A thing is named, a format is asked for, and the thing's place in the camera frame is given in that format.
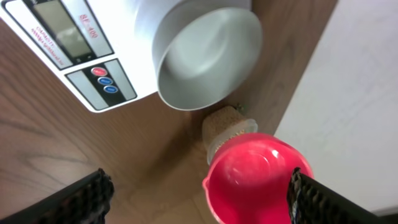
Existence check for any grey round bowl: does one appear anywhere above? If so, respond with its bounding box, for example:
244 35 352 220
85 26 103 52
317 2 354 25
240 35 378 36
135 0 263 111

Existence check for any pile of soybeans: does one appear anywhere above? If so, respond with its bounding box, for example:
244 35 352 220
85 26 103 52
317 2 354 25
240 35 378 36
202 106 246 148

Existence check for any red measuring scoop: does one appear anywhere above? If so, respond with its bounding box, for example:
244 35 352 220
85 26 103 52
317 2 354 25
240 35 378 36
202 133 313 224

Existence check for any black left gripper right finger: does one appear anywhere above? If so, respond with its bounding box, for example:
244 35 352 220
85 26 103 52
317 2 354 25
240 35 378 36
287 167 387 224

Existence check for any white digital kitchen scale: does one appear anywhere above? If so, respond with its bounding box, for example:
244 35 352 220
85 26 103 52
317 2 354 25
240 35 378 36
1 0 177 113

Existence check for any clear plastic container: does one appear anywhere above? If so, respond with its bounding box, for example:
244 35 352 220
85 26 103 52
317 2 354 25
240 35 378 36
201 106 258 165

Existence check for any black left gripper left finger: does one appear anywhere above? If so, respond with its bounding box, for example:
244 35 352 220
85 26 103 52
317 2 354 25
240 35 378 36
1 169 114 224

